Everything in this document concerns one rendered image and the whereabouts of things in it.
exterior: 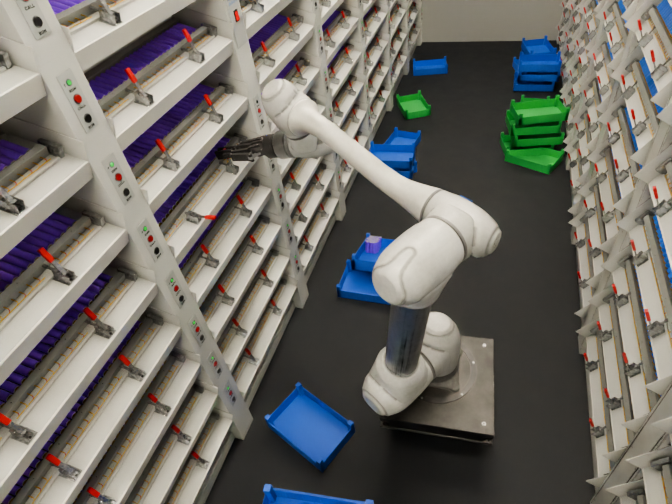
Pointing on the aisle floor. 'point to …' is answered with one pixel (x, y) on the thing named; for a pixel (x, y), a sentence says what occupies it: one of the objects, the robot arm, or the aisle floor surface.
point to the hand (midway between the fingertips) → (226, 152)
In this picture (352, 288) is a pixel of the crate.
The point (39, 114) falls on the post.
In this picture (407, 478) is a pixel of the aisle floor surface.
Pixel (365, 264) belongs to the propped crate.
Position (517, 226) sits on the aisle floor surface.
